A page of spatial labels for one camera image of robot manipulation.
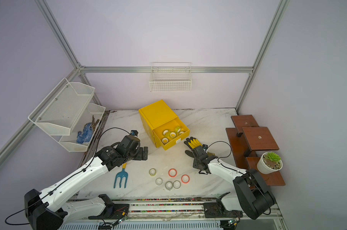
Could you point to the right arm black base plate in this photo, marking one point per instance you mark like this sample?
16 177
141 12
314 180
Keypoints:
214 210

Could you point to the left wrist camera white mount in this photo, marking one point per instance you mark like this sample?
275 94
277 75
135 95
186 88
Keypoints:
134 133

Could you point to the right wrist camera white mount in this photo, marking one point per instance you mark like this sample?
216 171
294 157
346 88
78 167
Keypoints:
205 146

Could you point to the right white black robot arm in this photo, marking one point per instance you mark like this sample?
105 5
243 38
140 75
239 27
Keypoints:
252 194

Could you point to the brown pruning tool on shelf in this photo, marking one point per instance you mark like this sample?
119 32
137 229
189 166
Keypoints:
94 123

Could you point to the brown wooden stepped shelf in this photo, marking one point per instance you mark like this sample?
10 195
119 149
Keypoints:
249 141

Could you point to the white mesh two-tier wall shelf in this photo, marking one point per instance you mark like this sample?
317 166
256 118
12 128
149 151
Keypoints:
65 112

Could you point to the white wire wall basket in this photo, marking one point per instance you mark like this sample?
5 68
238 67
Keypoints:
170 77

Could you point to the yellow black work glove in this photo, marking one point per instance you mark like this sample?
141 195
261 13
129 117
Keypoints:
192 143

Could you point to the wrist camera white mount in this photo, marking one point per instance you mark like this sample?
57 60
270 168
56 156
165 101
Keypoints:
134 133
205 146

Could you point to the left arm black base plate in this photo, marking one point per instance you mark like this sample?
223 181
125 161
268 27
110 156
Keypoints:
117 211

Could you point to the potted succulent white pot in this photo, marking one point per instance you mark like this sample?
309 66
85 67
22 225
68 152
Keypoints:
270 162

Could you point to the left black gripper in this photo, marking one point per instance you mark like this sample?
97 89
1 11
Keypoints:
140 156

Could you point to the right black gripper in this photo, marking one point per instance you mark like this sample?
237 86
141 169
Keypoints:
195 163

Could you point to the white tape roll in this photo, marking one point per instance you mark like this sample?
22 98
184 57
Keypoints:
176 184
168 185
159 181

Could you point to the teal garden fork yellow handle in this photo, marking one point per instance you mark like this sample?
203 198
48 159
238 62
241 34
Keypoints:
122 175

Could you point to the blue cloth item on shelf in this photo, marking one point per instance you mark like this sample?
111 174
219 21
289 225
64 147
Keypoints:
85 135

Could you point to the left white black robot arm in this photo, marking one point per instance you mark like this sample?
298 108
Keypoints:
50 208

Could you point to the yellow plastic drawer cabinet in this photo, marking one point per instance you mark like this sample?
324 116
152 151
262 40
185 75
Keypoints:
154 116

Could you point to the red tape roll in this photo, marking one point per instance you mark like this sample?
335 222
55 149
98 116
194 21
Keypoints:
172 172
185 179

